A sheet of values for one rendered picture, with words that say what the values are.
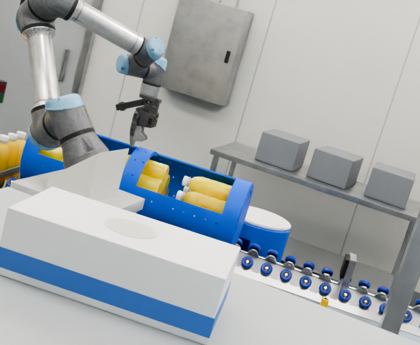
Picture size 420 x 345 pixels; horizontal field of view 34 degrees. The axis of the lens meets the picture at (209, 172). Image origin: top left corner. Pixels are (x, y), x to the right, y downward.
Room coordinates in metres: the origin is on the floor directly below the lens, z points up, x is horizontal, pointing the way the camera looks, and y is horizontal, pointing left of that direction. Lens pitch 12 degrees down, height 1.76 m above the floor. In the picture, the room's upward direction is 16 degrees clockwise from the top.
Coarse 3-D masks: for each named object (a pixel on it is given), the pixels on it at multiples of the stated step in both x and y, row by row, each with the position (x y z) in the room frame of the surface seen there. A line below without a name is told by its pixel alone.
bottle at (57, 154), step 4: (60, 148) 2.59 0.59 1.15; (40, 152) 2.57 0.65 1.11; (44, 152) 2.57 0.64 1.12; (48, 152) 2.57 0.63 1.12; (52, 152) 2.57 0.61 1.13; (56, 152) 2.57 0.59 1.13; (60, 152) 2.57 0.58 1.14; (48, 156) 2.57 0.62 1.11; (52, 156) 2.56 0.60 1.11; (56, 156) 2.56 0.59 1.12; (60, 156) 2.56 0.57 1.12; (60, 160) 2.56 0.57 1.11
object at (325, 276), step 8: (240, 248) 2.63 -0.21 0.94; (256, 256) 2.62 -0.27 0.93; (272, 256) 2.59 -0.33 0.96; (280, 264) 2.61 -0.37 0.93; (288, 264) 2.58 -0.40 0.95; (304, 272) 2.59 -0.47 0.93; (328, 280) 2.57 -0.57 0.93; (352, 288) 2.56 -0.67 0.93; (360, 288) 2.54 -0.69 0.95; (376, 296) 2.55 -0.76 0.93; (384, 296) 2.53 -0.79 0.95
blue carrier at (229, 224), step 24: (120, 144) 2.70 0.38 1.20; (24, 168) 2.53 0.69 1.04; (48, 168) 2.51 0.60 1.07; (192, 168) 2.65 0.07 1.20; (144, 192) 2.45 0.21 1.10; (240, 192) 2.45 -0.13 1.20; (168, 216) 2.44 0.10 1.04; (192, 216) 2.42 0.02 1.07; (216, 216) 2.41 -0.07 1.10; (240, 216) 2.45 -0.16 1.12
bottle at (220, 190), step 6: (192, 180) 2.55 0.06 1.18; (198, 180) 2.54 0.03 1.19; (204, 180) 2.54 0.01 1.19; (210, 180) 2.55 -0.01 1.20; (192, 186) 2.54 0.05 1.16; (198, 186) 2.53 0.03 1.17; (204, 186) 2.52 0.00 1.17; (210, 186) 2.52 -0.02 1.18; (216, 186) 2.52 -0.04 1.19; (222, 186) 2.53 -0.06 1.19; (228, 186) 2.53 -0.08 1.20; (204, 192) 2.52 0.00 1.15; (210, 192) 2.52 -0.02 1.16; (216, 192) 2.52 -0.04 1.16; (222, 192) 2.51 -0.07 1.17; (228, 192) 2.51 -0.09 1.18; (222, 198) 2.51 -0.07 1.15
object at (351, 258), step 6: (348, 258) 2.45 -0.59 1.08; (354, 258) 2.45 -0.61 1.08; (342, 264) 2.50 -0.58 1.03; (348, 264) 2.43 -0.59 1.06; (354, 264) 2.42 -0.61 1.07; (342, 270) 2.43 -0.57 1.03; (348, 270) 2.42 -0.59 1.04; (342, 276) 2.43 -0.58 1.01; (348, 276) 2.42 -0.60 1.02; (342, 282) 2.44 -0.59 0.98; (348, 282) 2.42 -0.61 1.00; (342, 288) 2.42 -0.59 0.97
